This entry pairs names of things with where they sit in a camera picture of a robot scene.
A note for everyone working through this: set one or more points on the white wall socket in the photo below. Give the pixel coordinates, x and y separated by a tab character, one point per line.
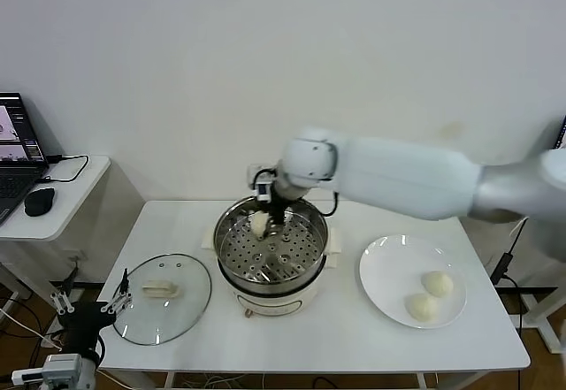
76	258

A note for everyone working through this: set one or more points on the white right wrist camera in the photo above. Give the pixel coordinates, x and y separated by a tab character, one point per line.
263	191

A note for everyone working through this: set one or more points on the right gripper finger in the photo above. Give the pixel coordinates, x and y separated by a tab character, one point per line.
275	228

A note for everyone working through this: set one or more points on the black open laptop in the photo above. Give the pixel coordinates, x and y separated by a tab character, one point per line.
17	178
564	131

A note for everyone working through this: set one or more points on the stainless steel steamer basket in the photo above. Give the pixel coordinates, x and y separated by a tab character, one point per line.
283	257

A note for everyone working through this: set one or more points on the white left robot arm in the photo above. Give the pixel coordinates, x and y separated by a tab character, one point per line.
87	376

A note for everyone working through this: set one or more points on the black power adapter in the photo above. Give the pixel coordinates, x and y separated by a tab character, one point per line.
502	268

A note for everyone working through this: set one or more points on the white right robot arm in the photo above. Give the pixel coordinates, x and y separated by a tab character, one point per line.
398	173

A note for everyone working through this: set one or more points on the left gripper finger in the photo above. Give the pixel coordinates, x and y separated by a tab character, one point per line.
62	302
119	302

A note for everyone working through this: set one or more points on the cream electric cooker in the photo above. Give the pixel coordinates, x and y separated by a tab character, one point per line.
274	303

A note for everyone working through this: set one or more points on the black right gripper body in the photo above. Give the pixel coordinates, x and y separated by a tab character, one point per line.
277	208

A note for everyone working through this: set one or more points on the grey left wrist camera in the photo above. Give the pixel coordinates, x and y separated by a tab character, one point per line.
62	368

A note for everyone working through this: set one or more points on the white side desk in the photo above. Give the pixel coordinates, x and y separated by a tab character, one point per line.
548	315
71	204

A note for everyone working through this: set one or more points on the white round plate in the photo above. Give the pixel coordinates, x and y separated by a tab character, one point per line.
380	257

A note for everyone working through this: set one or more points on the white steamed baozi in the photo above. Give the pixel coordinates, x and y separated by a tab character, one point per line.
259	226
438	285
422	308

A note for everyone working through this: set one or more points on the black computer mouse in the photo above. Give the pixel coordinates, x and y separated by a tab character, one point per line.
40	202

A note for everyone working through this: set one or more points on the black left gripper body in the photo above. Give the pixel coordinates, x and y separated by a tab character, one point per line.
84	319

